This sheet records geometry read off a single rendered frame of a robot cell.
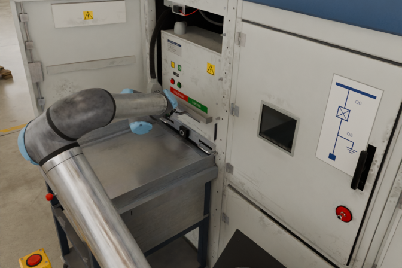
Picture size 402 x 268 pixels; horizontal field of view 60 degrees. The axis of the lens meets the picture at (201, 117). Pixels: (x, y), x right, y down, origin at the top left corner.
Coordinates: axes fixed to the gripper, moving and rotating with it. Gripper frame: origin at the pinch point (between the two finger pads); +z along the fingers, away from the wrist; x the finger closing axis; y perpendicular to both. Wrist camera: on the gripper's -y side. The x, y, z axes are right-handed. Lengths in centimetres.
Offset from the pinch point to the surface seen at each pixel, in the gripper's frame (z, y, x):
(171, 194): -13.3, 32.3, -30.1
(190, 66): -7.9, 3.0, 24.4
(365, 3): -36, 86, 60
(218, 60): -12.7, 22.9, 32.4
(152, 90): -7.4, -17.2, 4.1
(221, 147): 3.1, 33.2, -3.6
